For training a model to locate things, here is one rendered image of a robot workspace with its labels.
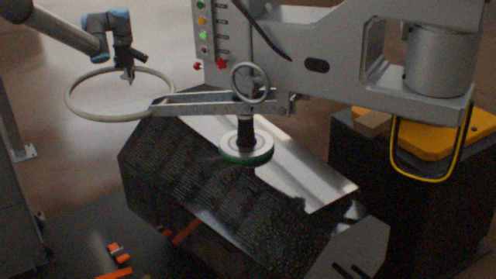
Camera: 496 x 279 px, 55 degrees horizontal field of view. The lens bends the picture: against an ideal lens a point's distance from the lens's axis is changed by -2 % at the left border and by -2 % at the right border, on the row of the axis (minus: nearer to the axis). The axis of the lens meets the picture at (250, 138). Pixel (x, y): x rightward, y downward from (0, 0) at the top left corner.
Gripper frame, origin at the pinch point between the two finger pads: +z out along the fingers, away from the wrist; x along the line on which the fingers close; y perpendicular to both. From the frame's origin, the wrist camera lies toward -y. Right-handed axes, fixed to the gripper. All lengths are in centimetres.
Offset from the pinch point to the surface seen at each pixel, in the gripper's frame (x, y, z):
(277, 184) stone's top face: 79, -69, -2
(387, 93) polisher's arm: 88, -99, -45
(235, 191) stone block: 74, -54, 6
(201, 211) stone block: 74, -41, 17
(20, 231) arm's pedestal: 47, 53, 59
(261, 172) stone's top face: 72, -63, -1
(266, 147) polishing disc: 59, -65, -4
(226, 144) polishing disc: 56, -50, -3
